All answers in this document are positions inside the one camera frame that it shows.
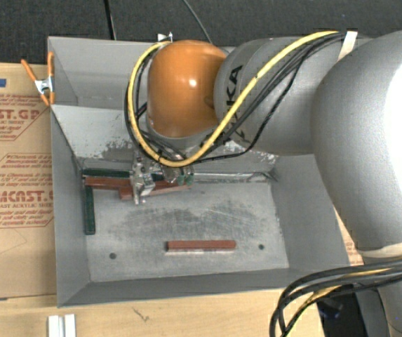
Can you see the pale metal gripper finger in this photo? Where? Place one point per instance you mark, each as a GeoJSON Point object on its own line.
{"type": "Point", "coordinates": [137, 191]}
{"type": "Point", "coordinates": [147, 187]}

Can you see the red-brown flat block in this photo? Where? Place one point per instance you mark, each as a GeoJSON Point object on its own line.
{"type": "Point", "coordinates": [165, 188]}
{"type": "Point", "coordinates": [106, 182]}
{"type": "Point", "coordinates": [200, 245]}

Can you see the dark green flat block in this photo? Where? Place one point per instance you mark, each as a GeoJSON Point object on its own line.
{"type": "Point", "coordinates": [106, 173]}
{"type": "Point", "coordinates": [89, 211]}

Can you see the grey metal bin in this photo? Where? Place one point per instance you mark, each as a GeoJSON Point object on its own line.
{"type": "Point", "coordinates": [193, 223]}

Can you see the brown cardboard board red print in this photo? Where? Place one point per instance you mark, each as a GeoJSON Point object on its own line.
{"type": "Point", "coordinates": [18, 188]}

